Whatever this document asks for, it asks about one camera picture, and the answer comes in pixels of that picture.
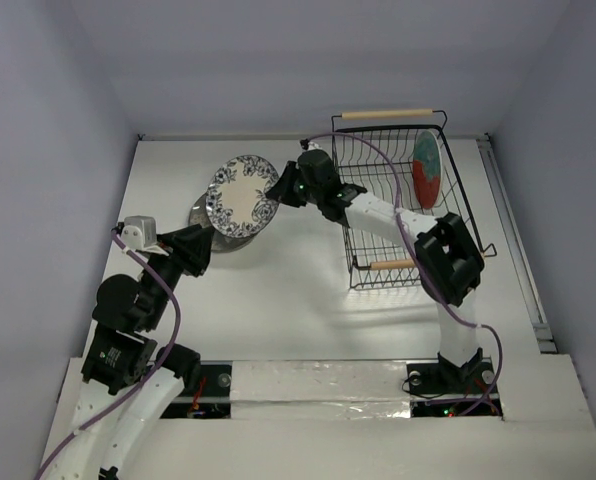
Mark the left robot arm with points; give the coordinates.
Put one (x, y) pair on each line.
(134, 367)

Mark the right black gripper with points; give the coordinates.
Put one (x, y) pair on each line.
(291, 185)

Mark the white bowl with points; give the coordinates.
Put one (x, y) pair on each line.
(222, 244)

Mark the grey brown plate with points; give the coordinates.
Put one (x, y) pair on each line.
(198, 213)

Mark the black wire dish rack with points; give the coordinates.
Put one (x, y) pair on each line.
(407, 150)

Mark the teal red plate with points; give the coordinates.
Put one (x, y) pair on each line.
(427, 169)

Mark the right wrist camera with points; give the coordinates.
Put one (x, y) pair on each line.
(309, 145)

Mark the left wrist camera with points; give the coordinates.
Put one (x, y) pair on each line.
(139, 232)

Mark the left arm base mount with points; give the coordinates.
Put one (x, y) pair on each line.
(209, 399)

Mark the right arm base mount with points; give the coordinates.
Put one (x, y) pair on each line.
(432, 395)

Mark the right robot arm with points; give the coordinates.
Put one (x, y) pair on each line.
(441, 248)

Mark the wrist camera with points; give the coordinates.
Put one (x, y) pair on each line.
(139, 232)
(309, 145)

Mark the blue floral white plate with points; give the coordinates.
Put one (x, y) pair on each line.
(236, 201)

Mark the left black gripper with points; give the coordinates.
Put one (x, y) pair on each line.
(194, 241)

